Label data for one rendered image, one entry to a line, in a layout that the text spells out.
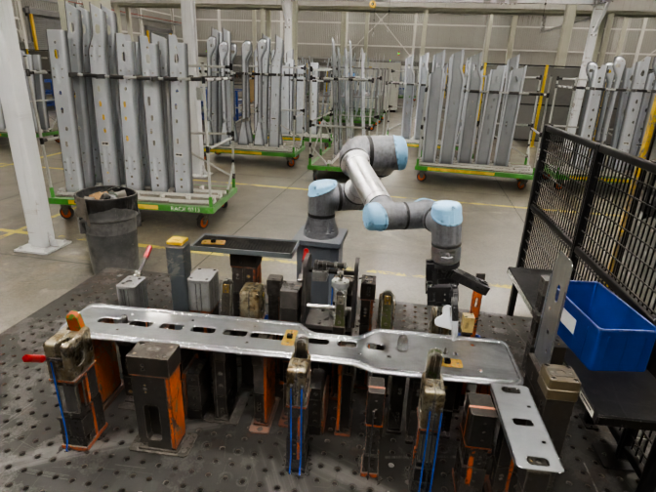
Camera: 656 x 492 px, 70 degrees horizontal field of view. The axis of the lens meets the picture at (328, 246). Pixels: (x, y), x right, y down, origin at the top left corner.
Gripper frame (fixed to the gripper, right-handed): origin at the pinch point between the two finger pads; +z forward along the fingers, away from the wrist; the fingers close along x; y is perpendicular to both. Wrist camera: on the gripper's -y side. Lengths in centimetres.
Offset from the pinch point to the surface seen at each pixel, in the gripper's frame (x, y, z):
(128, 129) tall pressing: -400, 313, -24
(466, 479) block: 17.8, -2.1, 36.0
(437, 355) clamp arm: 13.3, 5.2, 0.4
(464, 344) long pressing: -11.0, -5.1, 12.4
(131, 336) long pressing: 3, 94, 2
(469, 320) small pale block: -15.9, -7.1, 7.0
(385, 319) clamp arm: -18.7, 18.8, 8.2
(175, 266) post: -35, 96, -5
